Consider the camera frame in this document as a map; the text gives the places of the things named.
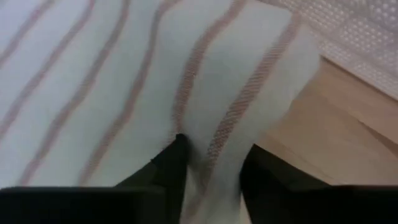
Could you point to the white perforated plastic basket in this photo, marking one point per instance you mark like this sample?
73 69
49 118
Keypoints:
357 31

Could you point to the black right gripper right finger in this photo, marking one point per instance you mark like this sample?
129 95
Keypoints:
311 205

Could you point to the white towel with brown stripes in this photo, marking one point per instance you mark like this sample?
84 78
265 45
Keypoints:
93 77

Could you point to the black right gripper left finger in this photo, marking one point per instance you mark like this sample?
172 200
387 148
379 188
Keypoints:
109 205

